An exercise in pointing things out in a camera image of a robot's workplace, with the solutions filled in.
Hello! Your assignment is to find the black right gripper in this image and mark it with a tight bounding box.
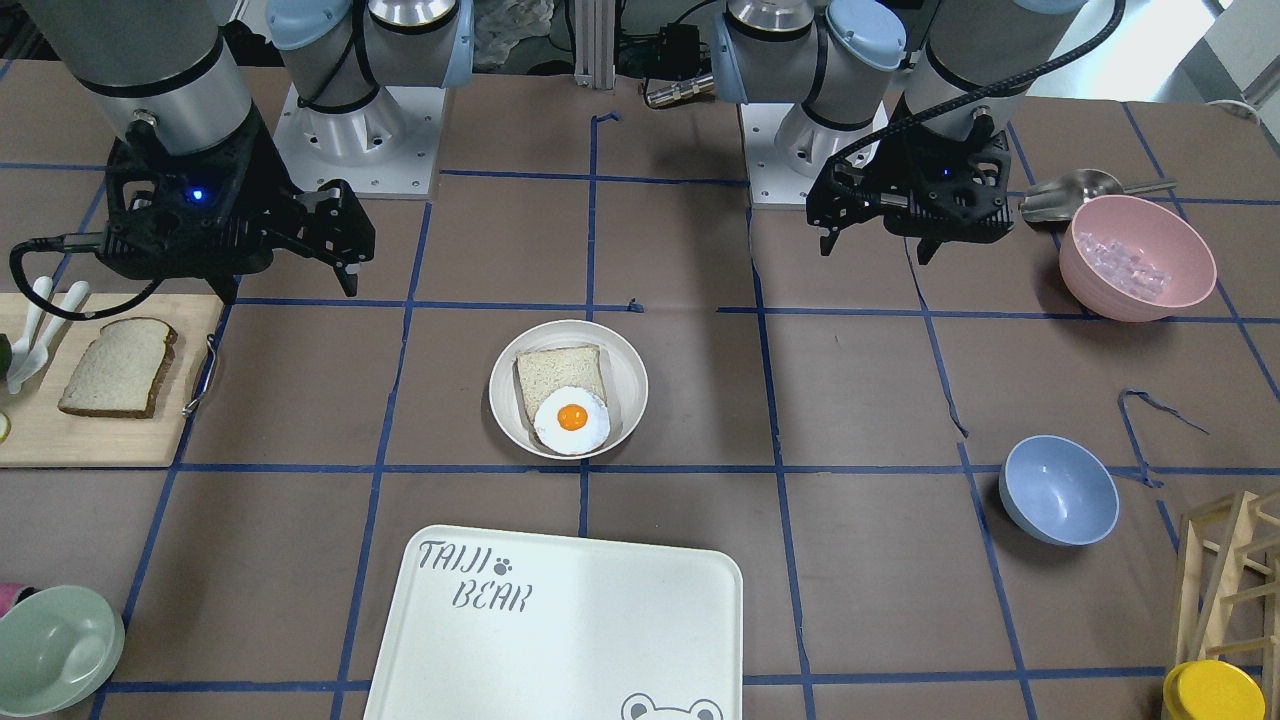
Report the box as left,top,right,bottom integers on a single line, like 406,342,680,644
102,108,376,304

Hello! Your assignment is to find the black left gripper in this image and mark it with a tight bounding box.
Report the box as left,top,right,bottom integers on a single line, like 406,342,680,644
806,126,1014,266

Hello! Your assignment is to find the bread slice with crust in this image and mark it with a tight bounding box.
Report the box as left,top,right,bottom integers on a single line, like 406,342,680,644
58,316,178,419

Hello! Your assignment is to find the cream round plate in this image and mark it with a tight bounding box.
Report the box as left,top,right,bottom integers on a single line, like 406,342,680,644
486,319,649,461

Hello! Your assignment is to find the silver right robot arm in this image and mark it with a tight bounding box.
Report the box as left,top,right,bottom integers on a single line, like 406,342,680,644
8,1,475,322

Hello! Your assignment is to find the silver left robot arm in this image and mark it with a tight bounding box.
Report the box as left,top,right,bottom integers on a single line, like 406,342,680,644
710,1,1082,264

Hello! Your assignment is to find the bread slice on plate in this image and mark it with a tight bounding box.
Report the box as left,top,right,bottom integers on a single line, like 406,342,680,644
515,345,608,424

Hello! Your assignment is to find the metal scoop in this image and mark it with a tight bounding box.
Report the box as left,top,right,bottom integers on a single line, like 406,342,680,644
1020,168,1178,224

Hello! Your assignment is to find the pink bowl with ice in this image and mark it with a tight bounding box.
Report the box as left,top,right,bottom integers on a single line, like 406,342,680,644
1059,195,1219,322

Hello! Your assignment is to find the fried egg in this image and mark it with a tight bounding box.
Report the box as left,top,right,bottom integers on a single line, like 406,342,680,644
532,386,611,456

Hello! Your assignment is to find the blue bowl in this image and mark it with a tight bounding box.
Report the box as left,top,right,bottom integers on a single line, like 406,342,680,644
998,436,1120,547

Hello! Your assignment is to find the wooden cutting board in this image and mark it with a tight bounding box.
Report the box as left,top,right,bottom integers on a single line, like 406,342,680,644
1,293,223,468

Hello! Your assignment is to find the green avocado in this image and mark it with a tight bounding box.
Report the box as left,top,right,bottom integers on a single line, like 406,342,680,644
0,334,14,378

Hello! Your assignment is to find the white bear tray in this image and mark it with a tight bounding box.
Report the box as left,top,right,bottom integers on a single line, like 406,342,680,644
364,525,744,719

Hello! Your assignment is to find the pink cloth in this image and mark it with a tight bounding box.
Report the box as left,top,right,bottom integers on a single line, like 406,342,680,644
0,582,38,616

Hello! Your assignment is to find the wooden cup rack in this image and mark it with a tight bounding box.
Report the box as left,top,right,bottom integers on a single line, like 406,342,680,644
1171,491,1277,702

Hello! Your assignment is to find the green bowl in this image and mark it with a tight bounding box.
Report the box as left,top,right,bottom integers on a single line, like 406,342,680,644
1,585,125,717

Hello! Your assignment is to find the yellow cup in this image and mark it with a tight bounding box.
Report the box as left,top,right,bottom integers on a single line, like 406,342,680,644
1161,659,1266,719

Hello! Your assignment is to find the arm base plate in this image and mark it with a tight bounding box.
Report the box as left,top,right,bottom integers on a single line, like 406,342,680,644
273,87,451,200
739,102,888,210

